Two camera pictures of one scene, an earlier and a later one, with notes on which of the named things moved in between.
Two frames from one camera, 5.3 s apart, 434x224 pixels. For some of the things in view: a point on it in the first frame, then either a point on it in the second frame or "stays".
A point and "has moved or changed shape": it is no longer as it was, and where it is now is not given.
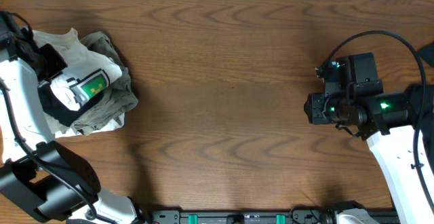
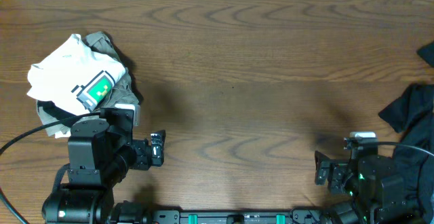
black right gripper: x=312 y=108 → x=334 y=174
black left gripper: x=49 y=61 → x=146 y=153
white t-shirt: x=86 y=75 has moved or changed shape
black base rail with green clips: x=297 y=216 stays
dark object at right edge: x=426 y=52 stays
